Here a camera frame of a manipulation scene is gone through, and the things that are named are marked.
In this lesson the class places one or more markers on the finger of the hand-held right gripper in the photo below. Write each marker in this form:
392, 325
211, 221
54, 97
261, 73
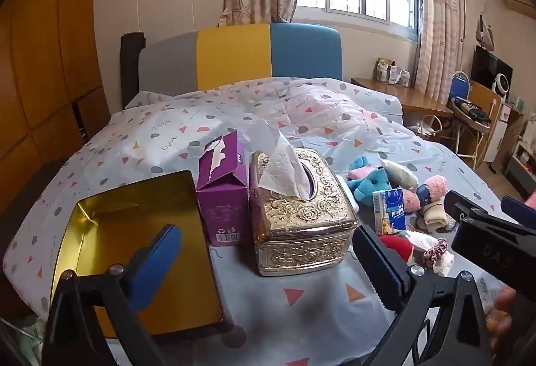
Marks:
519, 210
460, 204

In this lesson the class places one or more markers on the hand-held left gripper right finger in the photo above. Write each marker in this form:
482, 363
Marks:
391, 278

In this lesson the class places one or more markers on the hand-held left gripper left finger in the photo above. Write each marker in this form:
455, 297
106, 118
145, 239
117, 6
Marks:
153, 269

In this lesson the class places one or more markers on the small red cloth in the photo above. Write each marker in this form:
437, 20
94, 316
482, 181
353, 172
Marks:
395, 248

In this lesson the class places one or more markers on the pink towel roll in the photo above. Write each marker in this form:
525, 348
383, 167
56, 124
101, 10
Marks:
433, 186

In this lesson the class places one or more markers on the gold tin box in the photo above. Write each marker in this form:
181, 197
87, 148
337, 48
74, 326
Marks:
125, 232

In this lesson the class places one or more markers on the pink scrunchie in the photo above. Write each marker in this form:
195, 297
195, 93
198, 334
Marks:
435, 253

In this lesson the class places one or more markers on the blue tissue packet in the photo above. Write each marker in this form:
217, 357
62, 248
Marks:
389, 211

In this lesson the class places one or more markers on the blue plush elephant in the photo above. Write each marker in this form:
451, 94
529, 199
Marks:
374, 183

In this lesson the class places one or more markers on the white sponge block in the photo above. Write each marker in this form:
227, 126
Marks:
351, 198

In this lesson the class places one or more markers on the cream folded cloth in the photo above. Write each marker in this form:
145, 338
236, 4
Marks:
433, 213

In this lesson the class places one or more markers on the ornate gold tissue box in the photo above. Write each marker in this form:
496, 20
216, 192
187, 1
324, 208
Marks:
301, 232

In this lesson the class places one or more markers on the purple tissue box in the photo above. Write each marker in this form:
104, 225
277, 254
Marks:
222, 186

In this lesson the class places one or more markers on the blue chair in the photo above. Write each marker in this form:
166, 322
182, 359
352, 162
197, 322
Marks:
458, 85

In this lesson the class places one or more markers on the wooden desk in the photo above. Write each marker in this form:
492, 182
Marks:
402, 98

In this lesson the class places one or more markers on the white fan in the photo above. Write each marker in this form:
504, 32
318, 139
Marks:
501, 83

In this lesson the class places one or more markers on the dark bed base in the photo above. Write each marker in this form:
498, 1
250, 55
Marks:
37, 186

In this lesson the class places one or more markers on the black television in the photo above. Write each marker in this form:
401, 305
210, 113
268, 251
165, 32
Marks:
485, 64

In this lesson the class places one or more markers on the small packaged boxes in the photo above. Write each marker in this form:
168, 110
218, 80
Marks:
391, 72

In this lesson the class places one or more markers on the white tissue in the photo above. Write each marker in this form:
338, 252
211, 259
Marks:
280, 165

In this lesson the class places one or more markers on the printed bed sheet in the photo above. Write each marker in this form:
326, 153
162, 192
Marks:
209, 114

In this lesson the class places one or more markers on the pink patterned curtain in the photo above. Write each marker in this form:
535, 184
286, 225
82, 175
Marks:
439, 14

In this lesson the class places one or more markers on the air conditioner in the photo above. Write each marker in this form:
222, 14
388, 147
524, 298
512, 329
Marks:
519, 2

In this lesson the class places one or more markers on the grey yellow blue headboard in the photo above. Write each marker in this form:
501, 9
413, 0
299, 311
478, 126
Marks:
234, 56

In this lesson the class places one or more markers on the wooden wardrobe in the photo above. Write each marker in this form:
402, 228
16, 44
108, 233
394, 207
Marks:
46, 56

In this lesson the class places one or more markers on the black bed post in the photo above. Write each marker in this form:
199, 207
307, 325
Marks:
130, 68

